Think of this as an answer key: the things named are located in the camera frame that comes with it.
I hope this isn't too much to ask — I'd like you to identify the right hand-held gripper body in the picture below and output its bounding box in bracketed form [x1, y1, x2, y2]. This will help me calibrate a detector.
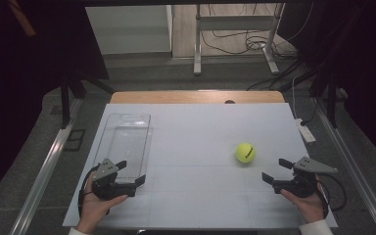
[272, 156, 338, 198]

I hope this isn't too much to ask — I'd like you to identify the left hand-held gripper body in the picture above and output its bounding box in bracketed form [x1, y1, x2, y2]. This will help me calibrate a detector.
[92, 158, 137, 201]

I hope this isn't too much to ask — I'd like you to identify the clear plastic tray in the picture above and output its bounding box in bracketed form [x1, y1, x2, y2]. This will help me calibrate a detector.
[92, 113, 154, 184]

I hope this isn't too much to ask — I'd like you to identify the yellow tennis ball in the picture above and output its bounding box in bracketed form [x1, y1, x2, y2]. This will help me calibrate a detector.
[235, 142, 257, 165]

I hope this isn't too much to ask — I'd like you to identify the person's right hand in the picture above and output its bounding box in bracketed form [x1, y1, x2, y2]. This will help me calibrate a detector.
[280, 177, 327, 225]

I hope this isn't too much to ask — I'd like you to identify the person's left hand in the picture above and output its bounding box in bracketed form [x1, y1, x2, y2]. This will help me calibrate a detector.
[76, 172, 129, 234]

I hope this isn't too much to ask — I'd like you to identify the white board mat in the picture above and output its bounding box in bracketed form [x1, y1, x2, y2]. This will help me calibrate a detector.
[62, 103, 339, 229]

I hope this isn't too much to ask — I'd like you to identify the black metal stand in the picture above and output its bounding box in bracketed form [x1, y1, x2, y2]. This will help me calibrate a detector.
[307, 73, 340, 129]
[59, 75, 116, 129]

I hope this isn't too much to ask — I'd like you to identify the wooden table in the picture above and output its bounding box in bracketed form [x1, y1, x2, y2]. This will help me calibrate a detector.
[110, 90, 286, 105]

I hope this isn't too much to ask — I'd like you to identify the dark curtain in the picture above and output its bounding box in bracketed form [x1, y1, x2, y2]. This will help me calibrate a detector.
[0, 0, 110, 210]
[277, 0, 376, 172]

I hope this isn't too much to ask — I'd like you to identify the white cabinet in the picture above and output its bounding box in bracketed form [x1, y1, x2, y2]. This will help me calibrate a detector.
[85, 4, 174, 55]

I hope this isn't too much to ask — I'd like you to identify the orange strip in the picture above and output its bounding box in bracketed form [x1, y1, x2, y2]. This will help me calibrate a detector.
[8, 0, 37, 37]

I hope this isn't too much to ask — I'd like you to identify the right hand-held gripper black cable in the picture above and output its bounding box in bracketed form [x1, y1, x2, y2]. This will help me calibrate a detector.
[315, 171, 348, 219]

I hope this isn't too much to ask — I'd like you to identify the black plug cable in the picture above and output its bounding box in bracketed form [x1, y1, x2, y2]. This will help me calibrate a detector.
[300, 106, 318, 127]

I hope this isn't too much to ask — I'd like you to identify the aluminium rail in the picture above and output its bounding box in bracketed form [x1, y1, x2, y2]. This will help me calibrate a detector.
[312, 97, 376, 235]
[9, 97, 83, 235]

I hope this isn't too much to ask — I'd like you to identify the white power strip cable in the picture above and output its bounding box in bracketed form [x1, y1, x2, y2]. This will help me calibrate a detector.
[291, 76, 301, 120]

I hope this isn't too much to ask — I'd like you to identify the tangle of black floor cables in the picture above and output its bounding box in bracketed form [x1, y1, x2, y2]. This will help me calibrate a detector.
[200, 3, 299, 61]

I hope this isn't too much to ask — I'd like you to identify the white metal desk frame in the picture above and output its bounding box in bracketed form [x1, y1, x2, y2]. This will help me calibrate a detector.
[193, 3, 285, 76]

